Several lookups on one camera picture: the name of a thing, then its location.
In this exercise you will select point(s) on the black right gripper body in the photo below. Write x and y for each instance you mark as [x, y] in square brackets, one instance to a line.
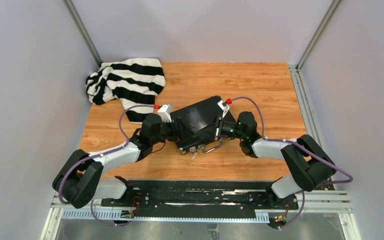
[229, 129]

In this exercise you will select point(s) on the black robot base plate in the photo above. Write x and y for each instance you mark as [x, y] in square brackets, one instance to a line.
[200, 199]

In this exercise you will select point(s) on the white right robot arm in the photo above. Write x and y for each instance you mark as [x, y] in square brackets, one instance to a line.
[308, 164]

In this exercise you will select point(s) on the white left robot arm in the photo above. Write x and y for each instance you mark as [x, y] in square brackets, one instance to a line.
[79, 180]

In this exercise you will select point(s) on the black white striped cloth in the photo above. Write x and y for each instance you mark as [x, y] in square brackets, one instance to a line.
[135, 82]

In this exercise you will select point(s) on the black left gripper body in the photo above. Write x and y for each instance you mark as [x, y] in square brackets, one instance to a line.
[166, 132]

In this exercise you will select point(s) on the black poker set case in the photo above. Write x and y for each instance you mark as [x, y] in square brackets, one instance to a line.
[196, 117]

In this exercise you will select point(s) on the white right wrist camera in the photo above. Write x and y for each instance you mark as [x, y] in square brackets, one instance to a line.
[224, 106]

